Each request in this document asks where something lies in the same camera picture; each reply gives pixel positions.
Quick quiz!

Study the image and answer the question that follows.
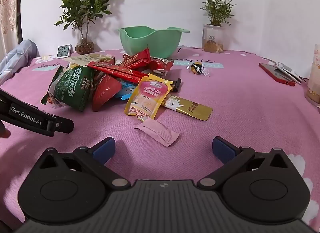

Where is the blue-grey cloth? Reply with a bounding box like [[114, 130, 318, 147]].
[[0, 39, 40, 86]]

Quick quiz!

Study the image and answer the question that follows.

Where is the green snack bag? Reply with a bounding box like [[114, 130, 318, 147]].
[[41, 66, 95, 112]]

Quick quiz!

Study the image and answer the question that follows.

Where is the small pink snack packet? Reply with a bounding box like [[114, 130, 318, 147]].
[[135, 118, 180, 146]]

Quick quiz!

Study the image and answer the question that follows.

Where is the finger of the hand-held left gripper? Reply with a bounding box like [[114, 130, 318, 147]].
[[53, 117, 75, 135]]

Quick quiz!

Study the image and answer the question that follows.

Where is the gold snack packet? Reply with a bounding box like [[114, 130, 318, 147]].
[[160, 94, 213, 121]]

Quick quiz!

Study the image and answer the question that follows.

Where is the white digital thermometer clock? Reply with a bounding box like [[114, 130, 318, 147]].
[[57, 44, 72, 59]]

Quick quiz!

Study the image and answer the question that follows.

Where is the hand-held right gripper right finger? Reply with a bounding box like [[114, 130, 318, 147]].
[[197, 136, 297, 190]]

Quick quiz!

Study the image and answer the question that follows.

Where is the red and white snack packet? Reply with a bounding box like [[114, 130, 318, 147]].
[[149, 57, 174, 76]]

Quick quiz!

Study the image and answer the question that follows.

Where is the green plastic bowl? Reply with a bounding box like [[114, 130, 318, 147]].
[[118, 26, 190, 59]]

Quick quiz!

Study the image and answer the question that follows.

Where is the floral curtain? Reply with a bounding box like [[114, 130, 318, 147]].
[[0, 0, 24, 59]]

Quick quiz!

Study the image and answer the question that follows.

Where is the red snack bar packet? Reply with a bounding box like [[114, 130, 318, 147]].
[[120, 48, 152, 70]]

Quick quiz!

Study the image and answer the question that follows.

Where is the beige snack pouch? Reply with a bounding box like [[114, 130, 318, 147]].
[[64, 53, 115, 69]]

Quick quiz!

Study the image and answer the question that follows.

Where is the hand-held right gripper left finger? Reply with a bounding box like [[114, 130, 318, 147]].
[[34, 136, 131, 190]]

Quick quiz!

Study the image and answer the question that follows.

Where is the blue snack packet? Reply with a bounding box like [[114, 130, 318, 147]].
[[116, 80, 137, 101]]

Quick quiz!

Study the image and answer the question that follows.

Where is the red triangular snack packet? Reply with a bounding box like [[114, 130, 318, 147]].
[[91, 73, 122, 112]]

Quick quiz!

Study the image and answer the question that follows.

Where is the potted plant white pot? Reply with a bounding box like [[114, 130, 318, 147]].
[[200, 0, 235, 53]]

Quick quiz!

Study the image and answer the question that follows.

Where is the red smartphone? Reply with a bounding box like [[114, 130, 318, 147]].
[[259, 63, 296, 87]]

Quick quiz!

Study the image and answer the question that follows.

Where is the leafy plant in glass vase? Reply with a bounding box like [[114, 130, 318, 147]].
[[54, 0, 118, 55]]

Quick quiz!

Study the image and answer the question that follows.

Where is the long red stick packet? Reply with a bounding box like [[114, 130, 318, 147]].
[[87, 62, 150, 84]]

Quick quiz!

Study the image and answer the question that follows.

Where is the white clip device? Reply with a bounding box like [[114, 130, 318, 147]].
[[275, 62, 303, 84]]

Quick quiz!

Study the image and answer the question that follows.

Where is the pink printed tablecloth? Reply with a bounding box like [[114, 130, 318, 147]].
[[0, 45, 320, 233]]

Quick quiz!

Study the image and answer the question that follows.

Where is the foil-wrapped chocolate candy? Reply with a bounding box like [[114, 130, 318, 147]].
[[188, 62, 211, 76]]

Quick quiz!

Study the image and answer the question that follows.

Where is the black snack packet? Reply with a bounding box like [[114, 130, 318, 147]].
[[170, 78, 182, 93]]

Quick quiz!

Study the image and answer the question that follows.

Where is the pink and yellow pouch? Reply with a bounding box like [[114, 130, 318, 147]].
[[124, 73, 174, 121]]

